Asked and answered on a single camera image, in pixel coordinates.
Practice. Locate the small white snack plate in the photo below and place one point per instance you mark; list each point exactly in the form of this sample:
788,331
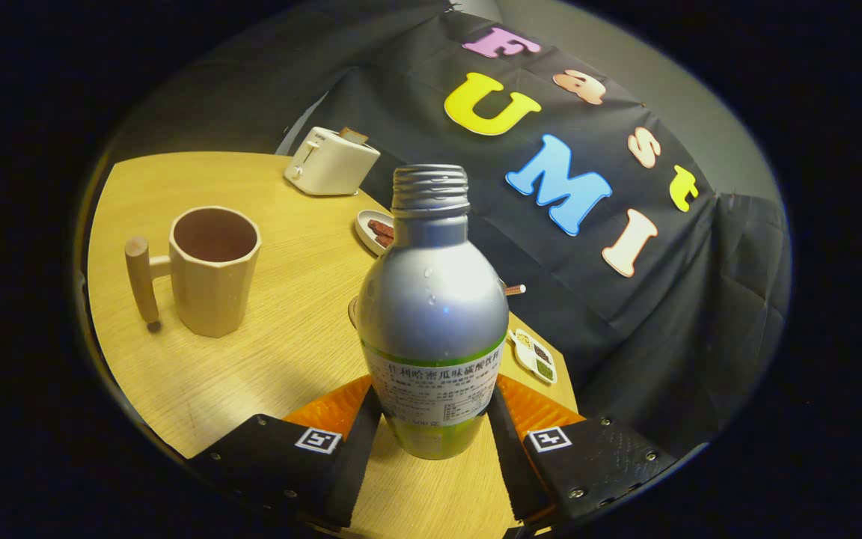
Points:
371,232

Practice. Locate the silver juice bottle green label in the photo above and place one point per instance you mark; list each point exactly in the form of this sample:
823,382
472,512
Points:
431,314

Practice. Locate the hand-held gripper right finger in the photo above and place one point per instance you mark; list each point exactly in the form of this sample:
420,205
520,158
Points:
509,464

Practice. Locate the red striped straw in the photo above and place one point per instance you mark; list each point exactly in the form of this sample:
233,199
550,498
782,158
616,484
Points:
515,289

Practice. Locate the white divided bean dish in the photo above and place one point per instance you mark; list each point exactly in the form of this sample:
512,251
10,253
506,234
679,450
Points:
536,358

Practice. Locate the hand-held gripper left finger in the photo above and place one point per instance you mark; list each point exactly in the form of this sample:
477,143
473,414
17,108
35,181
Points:
360,464

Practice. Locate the brown toast slice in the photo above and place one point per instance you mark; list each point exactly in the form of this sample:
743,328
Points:
354,135

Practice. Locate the white toaster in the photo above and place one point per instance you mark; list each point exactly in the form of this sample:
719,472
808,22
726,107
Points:
334,168

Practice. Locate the wooden table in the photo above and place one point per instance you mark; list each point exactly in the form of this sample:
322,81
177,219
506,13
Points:
266,374

